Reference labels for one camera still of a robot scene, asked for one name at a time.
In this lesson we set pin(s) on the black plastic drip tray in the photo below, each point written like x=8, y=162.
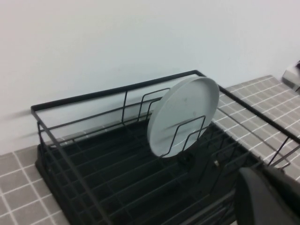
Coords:
x=44, y=164

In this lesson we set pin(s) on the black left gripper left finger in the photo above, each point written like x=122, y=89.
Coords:
x=255, y=201

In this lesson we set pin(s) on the round grey plate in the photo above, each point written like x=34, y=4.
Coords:
x=178, y=112

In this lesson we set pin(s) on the grey white checked tablecloth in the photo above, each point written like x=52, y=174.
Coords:
x=257, y=105

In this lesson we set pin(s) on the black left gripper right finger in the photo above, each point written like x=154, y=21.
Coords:
x=288, y=199

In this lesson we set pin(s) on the silver grey metal block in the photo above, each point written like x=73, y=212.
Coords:
x=291, y=79

